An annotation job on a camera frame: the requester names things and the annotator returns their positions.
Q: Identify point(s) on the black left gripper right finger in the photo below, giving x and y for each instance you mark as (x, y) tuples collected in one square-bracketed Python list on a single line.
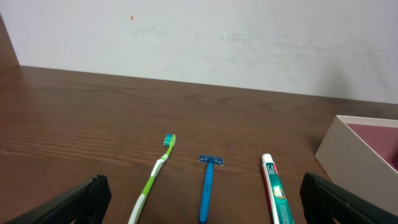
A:
[(327, 203)]

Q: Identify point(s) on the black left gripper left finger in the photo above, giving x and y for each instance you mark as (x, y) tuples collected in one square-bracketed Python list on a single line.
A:
[(86, 203)]

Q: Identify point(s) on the teal white toothpaste tube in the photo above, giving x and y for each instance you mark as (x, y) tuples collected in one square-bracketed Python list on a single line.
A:
[(278, 204)]

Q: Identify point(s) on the white box pink interior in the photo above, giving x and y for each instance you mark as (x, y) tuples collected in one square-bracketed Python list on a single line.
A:
[(360, 155)]

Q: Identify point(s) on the green white toothbrush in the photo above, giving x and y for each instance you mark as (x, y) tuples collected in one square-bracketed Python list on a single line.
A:
[(169, 142)]

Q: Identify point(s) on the blue disposable razor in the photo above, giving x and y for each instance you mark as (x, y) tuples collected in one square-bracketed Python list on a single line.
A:
[(210, 162)]

